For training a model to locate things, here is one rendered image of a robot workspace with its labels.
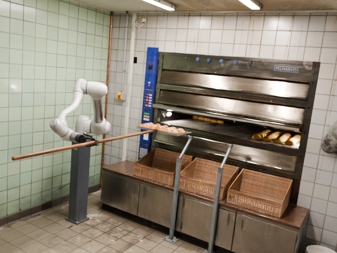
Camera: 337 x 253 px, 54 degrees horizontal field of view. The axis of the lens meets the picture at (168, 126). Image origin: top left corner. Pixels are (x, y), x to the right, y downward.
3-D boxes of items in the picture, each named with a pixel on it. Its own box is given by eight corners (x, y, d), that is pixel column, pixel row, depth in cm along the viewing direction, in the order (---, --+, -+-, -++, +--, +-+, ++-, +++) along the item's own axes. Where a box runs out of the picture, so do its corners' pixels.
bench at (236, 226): (125, 198, 479) (128, 159, 469) (300, 258, 359) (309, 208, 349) (98, 210, 431) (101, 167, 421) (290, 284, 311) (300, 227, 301)
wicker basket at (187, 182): (193, 177, 415) (196, 156, 410) (236, 189, 388) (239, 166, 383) (175, 187, 373) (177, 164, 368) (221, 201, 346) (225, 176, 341)
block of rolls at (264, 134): (264, 132, 441) (265, 128, 440) (302, 139, 417) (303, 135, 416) (250, 138, 389) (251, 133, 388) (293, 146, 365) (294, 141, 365)
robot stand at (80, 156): (64, 220, 395) (68, 138, 379) (77, 214, 413) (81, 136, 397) (77, 225, 386) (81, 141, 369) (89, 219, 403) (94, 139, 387)
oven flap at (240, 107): (158, 103, 433) (162, 89, 436) (302, 125, 344) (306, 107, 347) (156, 102, 430) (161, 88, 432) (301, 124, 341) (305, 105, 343)
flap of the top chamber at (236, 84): (160, 83, 429) (164, 69, 432) (306, 100, 341) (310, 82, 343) (158, 82, 425) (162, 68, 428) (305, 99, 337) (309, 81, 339)
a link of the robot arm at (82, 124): (76, 132, 389) (77, 113, 386) (92, 133, 391) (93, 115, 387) (72, 134, 373) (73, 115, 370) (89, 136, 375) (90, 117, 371)
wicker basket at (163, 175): (153, 166, 445) (155, 147, 440) (191, 176, 418) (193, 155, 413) (132, 175, 403) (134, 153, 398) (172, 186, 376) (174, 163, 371)
